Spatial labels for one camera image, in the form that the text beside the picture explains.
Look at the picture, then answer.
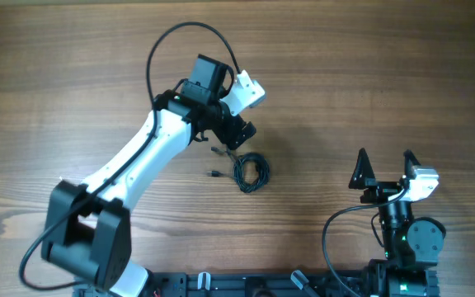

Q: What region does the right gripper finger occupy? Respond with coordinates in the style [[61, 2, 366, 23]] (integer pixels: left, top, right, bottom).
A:
[[403, 149, 421, 177], [348, 148, 376, 190]]

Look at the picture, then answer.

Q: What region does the black cable bundle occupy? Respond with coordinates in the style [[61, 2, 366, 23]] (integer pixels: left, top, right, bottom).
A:
[[206, 146, 271, 194]]

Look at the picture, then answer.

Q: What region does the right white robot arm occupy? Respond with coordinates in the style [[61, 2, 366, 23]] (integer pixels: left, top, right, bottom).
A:
[[349, 148, 446, 297]]

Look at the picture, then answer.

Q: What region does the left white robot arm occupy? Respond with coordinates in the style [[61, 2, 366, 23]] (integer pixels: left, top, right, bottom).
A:
[[41, 55, 266, 296]]

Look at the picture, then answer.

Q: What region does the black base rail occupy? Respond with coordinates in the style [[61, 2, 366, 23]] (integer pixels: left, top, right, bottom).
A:
[[72, 270, 440, 297]]

